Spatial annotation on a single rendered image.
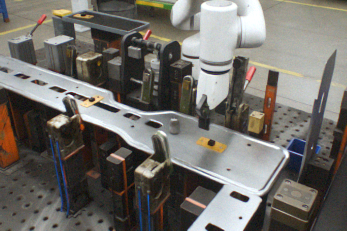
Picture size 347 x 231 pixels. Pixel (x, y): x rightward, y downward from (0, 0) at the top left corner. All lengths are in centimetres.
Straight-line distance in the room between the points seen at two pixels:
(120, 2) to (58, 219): 315
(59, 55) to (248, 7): 87
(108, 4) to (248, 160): 335
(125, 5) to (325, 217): 361
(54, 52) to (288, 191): 106
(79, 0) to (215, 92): 445
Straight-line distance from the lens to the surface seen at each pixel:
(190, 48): 167
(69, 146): 118
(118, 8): 420
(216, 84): 93
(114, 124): 118
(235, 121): 116
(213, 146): 107
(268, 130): 115
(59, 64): 158
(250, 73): 119
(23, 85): 151
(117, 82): 143
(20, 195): 146
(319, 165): 93
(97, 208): 134
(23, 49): 180
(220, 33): 88
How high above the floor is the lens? 162
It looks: 29 degrees down
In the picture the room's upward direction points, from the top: straight up
